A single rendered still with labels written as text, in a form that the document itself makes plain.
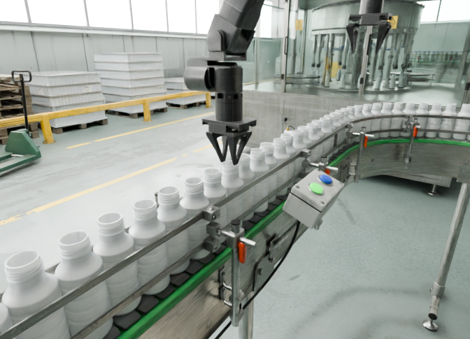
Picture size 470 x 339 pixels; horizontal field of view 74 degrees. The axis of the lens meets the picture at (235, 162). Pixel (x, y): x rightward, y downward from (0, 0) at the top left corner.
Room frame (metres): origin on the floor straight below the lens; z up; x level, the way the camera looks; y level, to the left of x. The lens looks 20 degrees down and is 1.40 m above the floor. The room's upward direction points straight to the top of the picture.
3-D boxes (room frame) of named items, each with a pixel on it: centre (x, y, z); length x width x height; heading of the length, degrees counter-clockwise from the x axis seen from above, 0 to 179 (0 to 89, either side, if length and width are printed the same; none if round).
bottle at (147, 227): (0.45, 0.15, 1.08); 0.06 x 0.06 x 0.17
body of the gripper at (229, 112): (0.65, 0.01, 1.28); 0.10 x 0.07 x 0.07; 55
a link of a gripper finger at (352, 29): (0.94, -0.35, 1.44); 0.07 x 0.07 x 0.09; 55
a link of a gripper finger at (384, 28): (0.92, -0.38, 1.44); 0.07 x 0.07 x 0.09; 55
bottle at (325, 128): (1.13, -0.33, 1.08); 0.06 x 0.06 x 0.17
